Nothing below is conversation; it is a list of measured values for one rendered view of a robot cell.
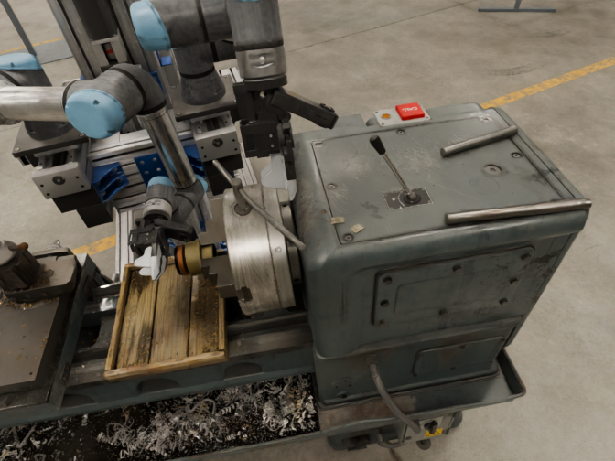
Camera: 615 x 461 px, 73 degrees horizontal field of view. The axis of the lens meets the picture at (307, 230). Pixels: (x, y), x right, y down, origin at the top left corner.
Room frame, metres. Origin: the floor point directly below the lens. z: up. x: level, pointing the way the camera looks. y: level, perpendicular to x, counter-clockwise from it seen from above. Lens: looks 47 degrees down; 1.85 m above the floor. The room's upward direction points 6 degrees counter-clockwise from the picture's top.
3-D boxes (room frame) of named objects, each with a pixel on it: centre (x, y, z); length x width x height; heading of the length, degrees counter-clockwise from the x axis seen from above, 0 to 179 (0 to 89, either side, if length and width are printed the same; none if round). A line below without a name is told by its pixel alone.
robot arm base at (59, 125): (1.22, 0.79, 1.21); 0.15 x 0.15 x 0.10
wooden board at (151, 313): (0.66, 0.40, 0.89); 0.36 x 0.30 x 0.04; 5
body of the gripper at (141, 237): (0.77, 0.41, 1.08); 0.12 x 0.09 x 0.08; 5
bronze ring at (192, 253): (0.67, 0.28, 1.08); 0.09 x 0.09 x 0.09; 5
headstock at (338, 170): (0.73, -0.27, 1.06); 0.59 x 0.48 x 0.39; 95
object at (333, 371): (0.74, -0.27, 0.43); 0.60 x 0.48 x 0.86; 95
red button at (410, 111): (0.94, -0.30, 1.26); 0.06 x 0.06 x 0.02; 5
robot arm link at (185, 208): (0.94, 0.41, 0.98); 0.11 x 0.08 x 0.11; 157
